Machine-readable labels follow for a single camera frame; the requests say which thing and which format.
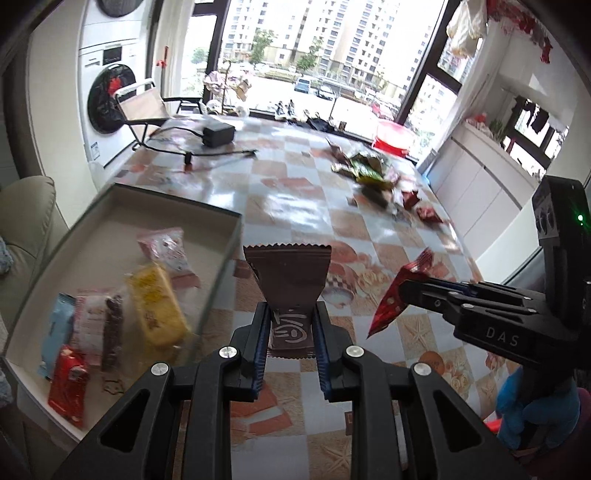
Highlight grey cardboard box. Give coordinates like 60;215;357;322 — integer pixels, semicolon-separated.
0;183;245;445

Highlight red hanging decoration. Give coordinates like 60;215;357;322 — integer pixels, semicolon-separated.
485;0;555;64

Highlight hanging beige garment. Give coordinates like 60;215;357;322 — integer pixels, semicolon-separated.
445;0;491;54

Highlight black cable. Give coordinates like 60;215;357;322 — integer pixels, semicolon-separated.
137;124;260;175

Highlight black power adapter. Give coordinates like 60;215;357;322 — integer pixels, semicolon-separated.
202;122;236;149

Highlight white dryer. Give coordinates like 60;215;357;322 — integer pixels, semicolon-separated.
81;0;161;49

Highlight red plastic basin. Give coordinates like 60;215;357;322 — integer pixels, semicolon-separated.
372;120;417;153

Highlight metal rack with cloths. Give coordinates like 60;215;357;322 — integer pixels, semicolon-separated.
202;60;253;117

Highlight shiny red snack wrapper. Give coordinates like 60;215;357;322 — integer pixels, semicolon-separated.
367;248;438;340

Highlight white washing machine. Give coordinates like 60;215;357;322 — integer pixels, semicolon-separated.
78;39;149;168

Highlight dark brown snack packet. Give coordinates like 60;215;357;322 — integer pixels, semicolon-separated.
102;295;126;373

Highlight beige sofa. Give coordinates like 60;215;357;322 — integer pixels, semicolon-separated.
0;175;71;325

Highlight person's right hand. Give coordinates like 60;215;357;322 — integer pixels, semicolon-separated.
497;369;583;452

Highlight hanging dark clothes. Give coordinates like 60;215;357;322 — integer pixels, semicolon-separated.
512;94;570;136

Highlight blue snack packet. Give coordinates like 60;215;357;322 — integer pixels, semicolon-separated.
38;292;77;380

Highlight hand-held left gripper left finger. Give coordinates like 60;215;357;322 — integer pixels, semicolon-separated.
51;302;271;480

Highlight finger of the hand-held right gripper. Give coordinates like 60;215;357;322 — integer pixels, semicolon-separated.
445;300;533;326
399;277;530;315

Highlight pile of snack packets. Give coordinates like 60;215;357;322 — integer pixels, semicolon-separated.
329;142;456;227

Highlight pale pink snack packet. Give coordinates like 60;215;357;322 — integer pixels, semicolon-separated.
74;291;114;366

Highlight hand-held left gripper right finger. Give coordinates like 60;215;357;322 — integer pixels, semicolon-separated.
314;307;532;480

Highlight beige folding chair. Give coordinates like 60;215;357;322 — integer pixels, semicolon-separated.
113;78;205;151

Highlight red white-print snack packet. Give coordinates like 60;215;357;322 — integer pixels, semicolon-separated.
47;345;91;428

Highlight white cabinet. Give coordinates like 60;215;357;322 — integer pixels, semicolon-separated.
427;122;544;267

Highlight pink white snack packet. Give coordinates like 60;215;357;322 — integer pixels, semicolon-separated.
137;227;200;288

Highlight yellow cracker packet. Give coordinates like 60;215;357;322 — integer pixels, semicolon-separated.
126;262;193;348

